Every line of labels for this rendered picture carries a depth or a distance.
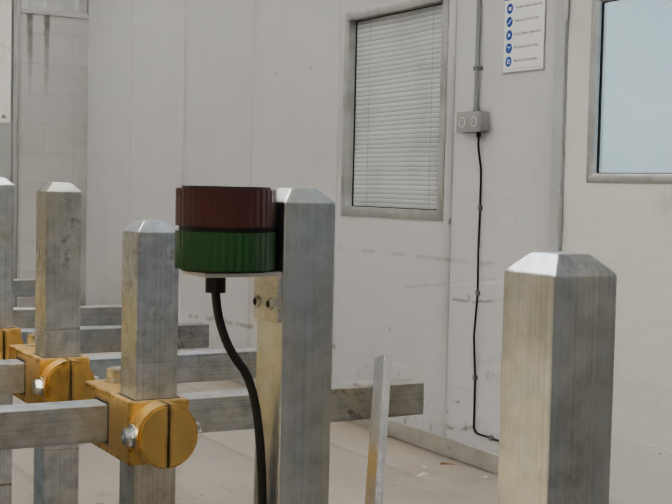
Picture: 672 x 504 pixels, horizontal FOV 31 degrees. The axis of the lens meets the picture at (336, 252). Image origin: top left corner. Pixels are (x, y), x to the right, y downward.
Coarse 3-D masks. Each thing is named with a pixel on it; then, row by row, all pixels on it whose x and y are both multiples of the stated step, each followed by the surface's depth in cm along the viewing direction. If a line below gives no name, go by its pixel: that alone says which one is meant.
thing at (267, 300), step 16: (192, 272) 72; (208, 272) 70; (224, 272) 70; (240, 272) 71; (256, 272) 71; (272, 272) 73; (208, 288) 72; (224, 288) 73; (256, 288) 76; (272, 288) 74; (256, 304) 75; (272, 304) 73; (272, 320) 74; (224, 336) 73; (240, 368) 73; (256, 400) 74; (256, 416) 74; (256, 432) 74; (256, 448) 74
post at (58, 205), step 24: (48, 192) 116; (72, 192) 118; (48, 216) 117; (72, 216) 118; (48, 240) 117; (72, 240) 118; (48, 264) 117; (72, 264) 118; (48, 288) 117; (72, 288) 118; (48, 312) 117; (72, 312) 118; (48, 336) 117; (72, 336) 118; (48, 456) 118; (72, 456) 119; (48, 480) 118; (72, 480) 119
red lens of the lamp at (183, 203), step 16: (176, 192) 72; (192, 192) 70; (208, 192) 70; (224, 192) 70; (240, 192) 70; (256, 192) 71; (272, 192) 72; (176, 208) 72; (192, 208) 70; (208, 208) 70; (224, 208) 70; (240, 208) 70; (256, 208) 71; (272, 208) 72; (176, 224) 72; (192, 224) 70; (208, 224) 70; (224, 224) 70; (240, 224) 70; (256, 224) 71; (272, 224) 72
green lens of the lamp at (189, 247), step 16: (176, 240) 72; (192, 240) 70; (208, 240) 70; (224, 240) 70; (240, 240) 70; (256, 240) 71; (272, 240) 72; (176, 256) 72; (192, 256) 70; (208, 256) 70; (224, 256) 70; (240, 256) 70; (256, 256) 71; (272, 256) 72
